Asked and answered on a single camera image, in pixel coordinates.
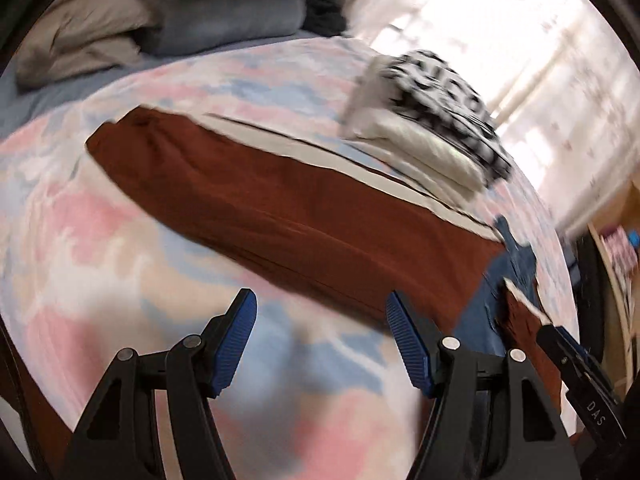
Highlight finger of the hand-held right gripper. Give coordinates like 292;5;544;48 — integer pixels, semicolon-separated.
537;324;613;391

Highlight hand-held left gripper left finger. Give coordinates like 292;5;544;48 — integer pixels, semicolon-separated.
60;288;258;480

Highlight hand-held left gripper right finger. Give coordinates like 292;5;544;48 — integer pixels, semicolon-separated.
386;290;583;480

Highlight rust brown garment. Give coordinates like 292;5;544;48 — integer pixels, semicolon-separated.
86;106;563;411

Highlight wooden shelf unit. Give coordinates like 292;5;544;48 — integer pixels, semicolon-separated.
590;180;640;401

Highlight blue jeans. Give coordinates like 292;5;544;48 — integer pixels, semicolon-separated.
452;215;541;361

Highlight pink storage boxes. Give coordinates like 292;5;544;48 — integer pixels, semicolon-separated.
607;227;632;263

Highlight pastel printed bedspread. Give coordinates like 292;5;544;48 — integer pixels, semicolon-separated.
0;35;586;480

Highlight white padded jacket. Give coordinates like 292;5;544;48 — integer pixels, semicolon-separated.
342;57;488;191

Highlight black white patterned garment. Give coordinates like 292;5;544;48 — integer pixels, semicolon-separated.
382;50;516;183

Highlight blue bed sheet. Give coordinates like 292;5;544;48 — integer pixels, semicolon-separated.
0;55;156;133

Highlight white flowered curtain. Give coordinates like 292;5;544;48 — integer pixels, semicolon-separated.
345;0;640;231

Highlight dark cloth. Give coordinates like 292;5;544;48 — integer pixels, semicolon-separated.
305;0;351;36

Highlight beige pillow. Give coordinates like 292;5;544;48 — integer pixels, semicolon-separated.
15;0;161;91

